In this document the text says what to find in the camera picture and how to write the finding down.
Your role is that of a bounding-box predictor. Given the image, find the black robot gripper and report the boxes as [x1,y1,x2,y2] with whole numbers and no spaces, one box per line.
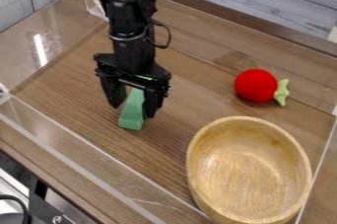
[93,34,171,118]

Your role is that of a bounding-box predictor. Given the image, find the green rectangular block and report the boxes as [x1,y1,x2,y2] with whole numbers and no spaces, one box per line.
[119,87,147,130]

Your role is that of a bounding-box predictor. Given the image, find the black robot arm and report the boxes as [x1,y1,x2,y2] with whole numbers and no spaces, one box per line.
[93,0,171,118]

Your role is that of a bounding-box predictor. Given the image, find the light wooden bowl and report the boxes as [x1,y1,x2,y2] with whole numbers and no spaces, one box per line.
[185,115,312,224]

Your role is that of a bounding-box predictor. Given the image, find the clear acrylic tray walls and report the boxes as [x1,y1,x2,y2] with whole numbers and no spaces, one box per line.
[0,0,337,224]

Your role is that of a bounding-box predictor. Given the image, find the red plush tomato toy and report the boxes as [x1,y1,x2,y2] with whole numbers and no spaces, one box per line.
[235,68,289,107]

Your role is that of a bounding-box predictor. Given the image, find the clear acrylic corner bracket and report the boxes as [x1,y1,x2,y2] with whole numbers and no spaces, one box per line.
[84,0,107,20]

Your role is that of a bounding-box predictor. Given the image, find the black table leg bracket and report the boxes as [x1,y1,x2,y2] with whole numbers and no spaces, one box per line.
[29,180,75,224]

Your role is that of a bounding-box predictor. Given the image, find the black cable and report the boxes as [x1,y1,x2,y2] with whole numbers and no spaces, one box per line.
[0,194,31,224]

